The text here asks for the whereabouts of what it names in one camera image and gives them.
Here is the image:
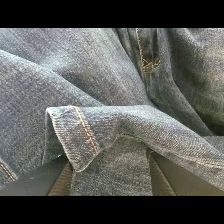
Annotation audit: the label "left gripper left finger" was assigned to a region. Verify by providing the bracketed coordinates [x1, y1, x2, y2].
[0, 155, 73, 197]

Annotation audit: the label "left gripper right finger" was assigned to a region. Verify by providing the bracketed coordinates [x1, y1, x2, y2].
[147, 150, 224, 197]

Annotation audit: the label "blue jeans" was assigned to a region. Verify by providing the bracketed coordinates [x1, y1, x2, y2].
[0, 27, 224, 197]

